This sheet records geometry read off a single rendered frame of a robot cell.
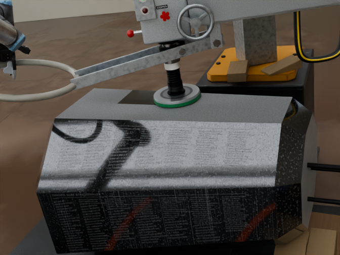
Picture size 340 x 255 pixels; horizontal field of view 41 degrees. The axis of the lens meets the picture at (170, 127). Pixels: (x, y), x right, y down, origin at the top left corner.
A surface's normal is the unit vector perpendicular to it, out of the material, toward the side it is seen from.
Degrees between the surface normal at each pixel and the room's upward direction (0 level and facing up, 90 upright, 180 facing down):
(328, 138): 0
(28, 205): 0
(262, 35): 90
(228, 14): 90
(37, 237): 0
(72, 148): 45
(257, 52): 90
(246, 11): 90
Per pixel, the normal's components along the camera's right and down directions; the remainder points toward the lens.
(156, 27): 0.03, 0.44
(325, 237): -0.15, -0.88
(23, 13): -0.25, 0.47
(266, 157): -0.34, -0.30
